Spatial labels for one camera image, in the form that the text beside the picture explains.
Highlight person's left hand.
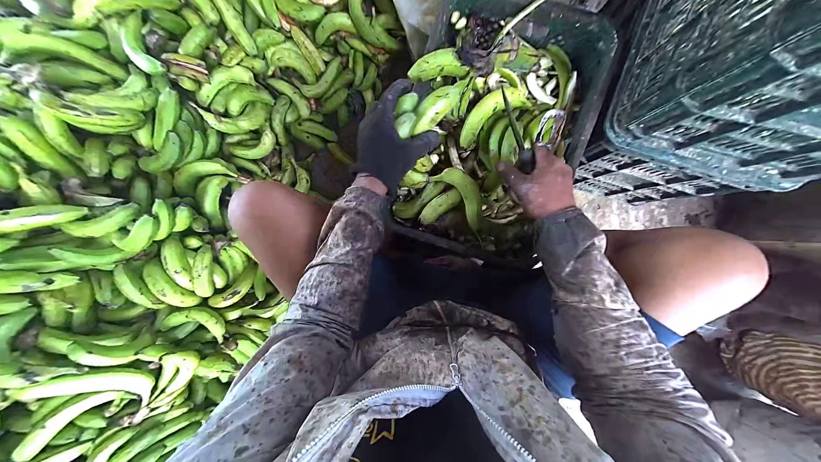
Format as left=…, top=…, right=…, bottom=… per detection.
left=356, top=78, right=442, bottom=197

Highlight person's right hand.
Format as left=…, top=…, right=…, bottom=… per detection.
left=497, top=146, right=577, bottom=220

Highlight small green banana cluster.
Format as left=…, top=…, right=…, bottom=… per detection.
left=394, top=80, right=471, bottom=139

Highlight knife with dark blade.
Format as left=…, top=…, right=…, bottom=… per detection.
left=501, top=86, right=536, bottom=175

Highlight person's right forearm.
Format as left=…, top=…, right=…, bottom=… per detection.
left=534, top=207, right=740, bottom=462

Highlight person's left forearm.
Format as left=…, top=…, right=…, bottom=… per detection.
left=168, top=175, right=390, bottom=462

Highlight pile of cut green bananas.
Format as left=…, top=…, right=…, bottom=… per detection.
left=393, top=44, right=578, bottom=250

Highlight translucent plastic sheet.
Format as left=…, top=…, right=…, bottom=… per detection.
left=393, top=0, right=453, bottom=60

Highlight black lattice plastic crate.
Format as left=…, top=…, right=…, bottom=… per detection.
left=574, top=141, right=740, bottom=205

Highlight dark green plastic crate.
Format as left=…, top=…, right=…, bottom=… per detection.
left=387, top=0, right=620, bottom=270

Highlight green slatted plastic crate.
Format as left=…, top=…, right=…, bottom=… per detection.
left=604, top=0, right=821, bottom=193

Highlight person's legs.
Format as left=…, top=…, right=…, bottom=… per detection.
left=227, top=179, right=771, bottom=402

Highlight person's body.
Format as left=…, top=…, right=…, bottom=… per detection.
left=276, top=299, right=617, bottom=462

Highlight large pile of green bananas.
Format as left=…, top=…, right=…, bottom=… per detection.
left=0, top=0, right=406, bottom=462

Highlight brown striped object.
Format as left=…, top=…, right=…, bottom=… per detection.
left=720, top=330, right=821, bottom=422

